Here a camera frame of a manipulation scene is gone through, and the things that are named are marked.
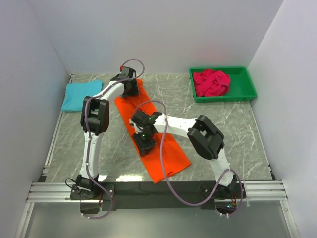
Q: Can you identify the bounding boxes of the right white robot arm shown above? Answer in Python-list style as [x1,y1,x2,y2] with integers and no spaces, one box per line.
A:
[129,111,238,199]

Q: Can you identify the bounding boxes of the orange t shirt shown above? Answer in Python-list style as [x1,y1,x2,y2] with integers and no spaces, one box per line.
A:
[113,78,192,184]

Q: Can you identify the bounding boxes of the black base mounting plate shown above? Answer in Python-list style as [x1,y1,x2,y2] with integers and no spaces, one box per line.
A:
[70,181,247,214]

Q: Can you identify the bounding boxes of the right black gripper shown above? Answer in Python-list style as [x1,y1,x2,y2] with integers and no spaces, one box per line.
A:
[132,129,157,157]

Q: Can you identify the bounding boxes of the folded light blue t shirt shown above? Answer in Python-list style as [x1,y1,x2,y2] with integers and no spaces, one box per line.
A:
[61,80,104,112]

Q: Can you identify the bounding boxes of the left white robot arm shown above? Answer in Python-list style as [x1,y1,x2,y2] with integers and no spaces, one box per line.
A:
[75,66,139,199]

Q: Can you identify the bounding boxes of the aluminium frame rail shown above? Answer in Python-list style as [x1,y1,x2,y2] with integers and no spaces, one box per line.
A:
[26,181,288,203]

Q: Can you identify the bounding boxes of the crumpled pink t shirt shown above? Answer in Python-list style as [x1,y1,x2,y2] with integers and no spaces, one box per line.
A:
[193,69,231,97]

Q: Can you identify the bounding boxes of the green plastic bin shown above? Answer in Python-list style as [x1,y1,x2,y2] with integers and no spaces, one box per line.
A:
[189,66,257,103]

